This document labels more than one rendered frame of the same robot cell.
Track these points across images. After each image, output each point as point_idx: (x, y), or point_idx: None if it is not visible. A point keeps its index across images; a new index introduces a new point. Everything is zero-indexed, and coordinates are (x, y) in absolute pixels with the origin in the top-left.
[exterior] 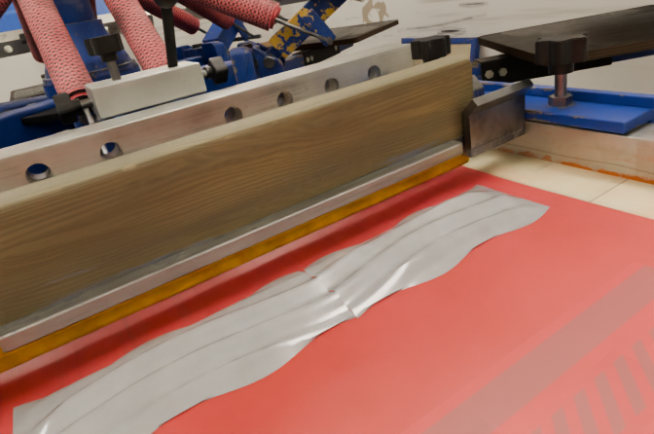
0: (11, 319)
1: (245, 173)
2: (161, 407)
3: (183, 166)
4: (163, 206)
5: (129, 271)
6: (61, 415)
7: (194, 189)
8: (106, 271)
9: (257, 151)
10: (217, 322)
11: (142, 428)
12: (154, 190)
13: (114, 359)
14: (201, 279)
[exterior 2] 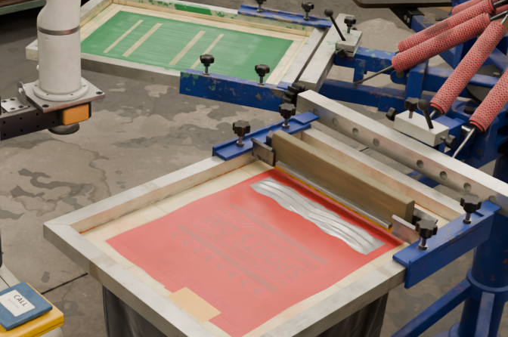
0: (281, 161)
1: (329, 174)
2: (271, 194)
3: (318, 161)
4: (311, 165)
5: (301, 172)
6: (267, 182)
7: (318, 168)
8: (297, 168)
9: (334, 172)
10: (297, 196)
11: (267, 193)
12: (311, 161)
13: (286, 185)
14: (315, 190)
